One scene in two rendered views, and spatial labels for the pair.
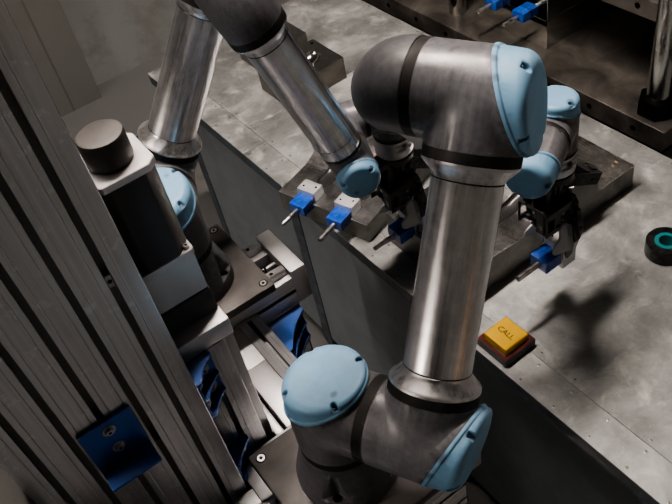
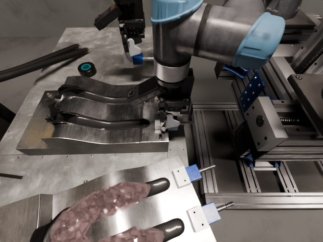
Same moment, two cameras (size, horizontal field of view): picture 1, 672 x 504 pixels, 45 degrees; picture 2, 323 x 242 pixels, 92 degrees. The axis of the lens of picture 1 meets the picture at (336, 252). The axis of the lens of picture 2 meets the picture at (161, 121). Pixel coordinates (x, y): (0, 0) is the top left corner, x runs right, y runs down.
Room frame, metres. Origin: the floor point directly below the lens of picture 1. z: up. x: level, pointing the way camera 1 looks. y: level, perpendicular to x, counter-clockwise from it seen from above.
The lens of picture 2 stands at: (1.48, -0.06, 1.34)
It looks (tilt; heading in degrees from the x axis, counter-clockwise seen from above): 57 degrees down; 206
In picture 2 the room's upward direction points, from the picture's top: straight up
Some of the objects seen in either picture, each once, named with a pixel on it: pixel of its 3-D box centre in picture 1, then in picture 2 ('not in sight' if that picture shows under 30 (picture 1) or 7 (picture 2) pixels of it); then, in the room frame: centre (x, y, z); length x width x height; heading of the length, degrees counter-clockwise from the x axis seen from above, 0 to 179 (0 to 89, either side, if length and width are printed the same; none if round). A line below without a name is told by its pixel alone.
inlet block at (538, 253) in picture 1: (542, 261); (140, 58); (1.01, -0.38, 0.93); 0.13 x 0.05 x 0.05; 117
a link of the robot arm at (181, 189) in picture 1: (166, 215); not in sight; (1.07, 0.27, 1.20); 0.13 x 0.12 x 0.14; 4
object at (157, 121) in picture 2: (397, 233); (174, 123); (1.21, -0.14, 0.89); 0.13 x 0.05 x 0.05; 117
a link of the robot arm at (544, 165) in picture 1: (526, 159); not in sight; (0.95, -0.33, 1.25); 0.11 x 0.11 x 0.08; 54
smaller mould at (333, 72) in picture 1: (302, 73); not in sight; (1.99, -0.02, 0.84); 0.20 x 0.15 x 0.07; 117
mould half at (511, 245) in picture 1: (510, 191); (99, 113); (1.28, -0.41, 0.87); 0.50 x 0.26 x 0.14; 117
